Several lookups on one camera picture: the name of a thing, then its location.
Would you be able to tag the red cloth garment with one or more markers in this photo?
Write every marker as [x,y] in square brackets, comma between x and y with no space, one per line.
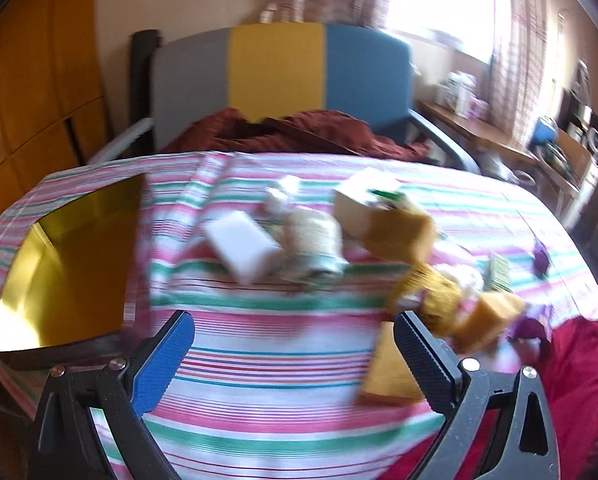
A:
[568,368]

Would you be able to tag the white boxes on desk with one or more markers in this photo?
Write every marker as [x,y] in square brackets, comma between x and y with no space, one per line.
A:
[457,93]

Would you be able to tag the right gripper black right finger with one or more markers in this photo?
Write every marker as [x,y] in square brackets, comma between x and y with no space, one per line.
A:
[522,443]

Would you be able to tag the gold metal tray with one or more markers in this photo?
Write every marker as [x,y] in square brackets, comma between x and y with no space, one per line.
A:
[79,280]

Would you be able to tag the striped tablecloth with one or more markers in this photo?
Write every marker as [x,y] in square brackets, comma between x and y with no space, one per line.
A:
[269,387]

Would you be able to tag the yellow sponge block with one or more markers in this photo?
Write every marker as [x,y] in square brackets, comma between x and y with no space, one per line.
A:
[490,316]
[401,234]

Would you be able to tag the grey yellow blue armchair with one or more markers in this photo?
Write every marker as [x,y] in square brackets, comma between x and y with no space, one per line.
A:
[275,70]

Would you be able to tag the wooden desk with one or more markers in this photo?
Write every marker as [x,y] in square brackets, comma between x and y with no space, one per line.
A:
[566,198]

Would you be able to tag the white soap block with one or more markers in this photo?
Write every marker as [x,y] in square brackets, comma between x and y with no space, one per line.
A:
[244,248]

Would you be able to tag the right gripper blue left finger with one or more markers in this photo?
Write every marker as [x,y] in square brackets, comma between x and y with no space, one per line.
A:
[66,443]

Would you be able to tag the beige cardboard box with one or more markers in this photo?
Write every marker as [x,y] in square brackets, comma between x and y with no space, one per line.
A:
[354,199]

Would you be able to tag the green small box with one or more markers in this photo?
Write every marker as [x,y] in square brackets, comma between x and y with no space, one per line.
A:
[496,277]

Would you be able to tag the dark red blanket on chair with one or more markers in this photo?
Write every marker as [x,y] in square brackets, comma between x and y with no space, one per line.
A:
[314,132]

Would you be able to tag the patterned curtain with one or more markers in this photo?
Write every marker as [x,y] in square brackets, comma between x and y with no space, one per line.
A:
[508,35]

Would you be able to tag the yellow patterned pouch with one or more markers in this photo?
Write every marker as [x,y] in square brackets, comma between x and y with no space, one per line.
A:
[433,297]

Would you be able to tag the black roll behind chair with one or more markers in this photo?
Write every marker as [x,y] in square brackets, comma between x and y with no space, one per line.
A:
[143,45]

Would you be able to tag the purple snack packet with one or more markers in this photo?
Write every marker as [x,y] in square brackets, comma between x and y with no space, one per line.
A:
[534,323]
[541,260]

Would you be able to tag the white plastic ball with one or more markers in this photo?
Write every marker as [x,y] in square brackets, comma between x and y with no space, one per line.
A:
[280,195]

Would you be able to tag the white towel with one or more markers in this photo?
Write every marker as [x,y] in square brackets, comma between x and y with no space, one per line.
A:
[312,242]

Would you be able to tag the wooden wardrobe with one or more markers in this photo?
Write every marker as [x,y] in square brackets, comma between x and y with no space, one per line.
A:
[53,114]

